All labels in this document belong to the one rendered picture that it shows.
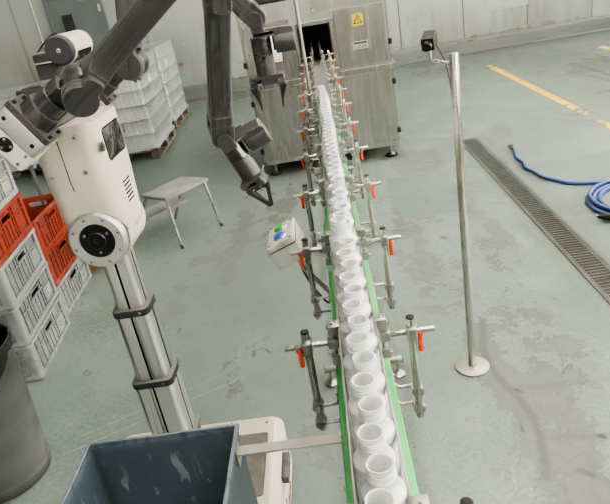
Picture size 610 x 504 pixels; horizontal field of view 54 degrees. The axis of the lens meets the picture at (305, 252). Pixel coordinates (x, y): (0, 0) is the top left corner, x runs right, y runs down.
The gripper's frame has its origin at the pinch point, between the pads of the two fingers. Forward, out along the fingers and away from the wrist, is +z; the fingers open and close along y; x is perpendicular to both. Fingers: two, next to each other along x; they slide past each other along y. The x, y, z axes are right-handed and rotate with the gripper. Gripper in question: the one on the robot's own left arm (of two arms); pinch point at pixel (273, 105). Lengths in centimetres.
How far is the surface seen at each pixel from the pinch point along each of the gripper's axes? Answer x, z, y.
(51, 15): -936, -36, 426
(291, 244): 35.4, 29.7, -0.8
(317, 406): 82, 45, -4
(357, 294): 78, 23, -16
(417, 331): 81, 32, -26
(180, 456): 86, 50, 25
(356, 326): 90, 23, -15
